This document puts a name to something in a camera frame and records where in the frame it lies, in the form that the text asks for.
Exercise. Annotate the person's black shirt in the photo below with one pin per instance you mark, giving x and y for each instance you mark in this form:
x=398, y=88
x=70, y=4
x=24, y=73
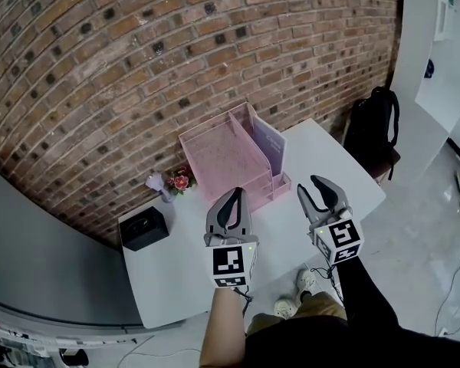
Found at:
x=349, y=347

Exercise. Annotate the white cabinet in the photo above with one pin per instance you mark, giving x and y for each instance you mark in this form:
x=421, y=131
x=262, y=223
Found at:
x=429, y=71

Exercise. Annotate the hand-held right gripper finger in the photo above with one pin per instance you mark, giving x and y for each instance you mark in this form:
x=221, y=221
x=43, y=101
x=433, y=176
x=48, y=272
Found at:
x=308, y=205
x=331, y=194

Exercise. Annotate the black backpack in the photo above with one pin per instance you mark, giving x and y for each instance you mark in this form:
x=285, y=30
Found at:
x=372, y=129

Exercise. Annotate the person's right forearm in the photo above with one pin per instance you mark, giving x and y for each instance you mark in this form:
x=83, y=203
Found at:
x=364, y=293

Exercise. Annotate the person's right white shoe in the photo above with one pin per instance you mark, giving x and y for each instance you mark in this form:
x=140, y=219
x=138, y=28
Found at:
x=306, y=280

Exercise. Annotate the person's left forearm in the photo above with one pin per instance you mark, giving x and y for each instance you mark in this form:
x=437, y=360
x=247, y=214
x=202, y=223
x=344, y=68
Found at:
x=222, y=328

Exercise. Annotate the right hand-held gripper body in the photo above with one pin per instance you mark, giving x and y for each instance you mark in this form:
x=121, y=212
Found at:
x=339, y=240

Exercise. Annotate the person's khaki shorts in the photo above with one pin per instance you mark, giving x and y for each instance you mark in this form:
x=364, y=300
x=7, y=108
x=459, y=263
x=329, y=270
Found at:
x=314, y=309

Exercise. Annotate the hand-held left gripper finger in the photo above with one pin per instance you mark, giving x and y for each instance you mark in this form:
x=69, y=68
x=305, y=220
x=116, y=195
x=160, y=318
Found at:
x=243, y=215
x=214, y=215

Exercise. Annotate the pink mesh desk organizer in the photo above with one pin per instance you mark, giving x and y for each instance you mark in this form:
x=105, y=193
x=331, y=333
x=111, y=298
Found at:
x=222, y=155

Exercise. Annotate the black box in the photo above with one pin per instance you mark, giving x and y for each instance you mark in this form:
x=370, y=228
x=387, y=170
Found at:
x=143, y=230

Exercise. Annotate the person's white shoe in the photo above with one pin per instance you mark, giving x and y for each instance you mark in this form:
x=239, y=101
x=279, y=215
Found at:
x=306, y=280
x=285, y=308

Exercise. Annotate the person's left white shoe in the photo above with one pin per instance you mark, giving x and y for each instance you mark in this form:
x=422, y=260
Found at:
x=285, y=308

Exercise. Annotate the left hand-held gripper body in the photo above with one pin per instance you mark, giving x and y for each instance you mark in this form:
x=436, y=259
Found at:
x=230, y=263

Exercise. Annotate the brown chair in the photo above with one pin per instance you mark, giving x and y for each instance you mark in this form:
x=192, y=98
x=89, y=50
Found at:
x=385, y=163

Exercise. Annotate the lavender book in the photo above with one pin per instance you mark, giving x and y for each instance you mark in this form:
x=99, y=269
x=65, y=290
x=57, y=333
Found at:
x=270, y=144

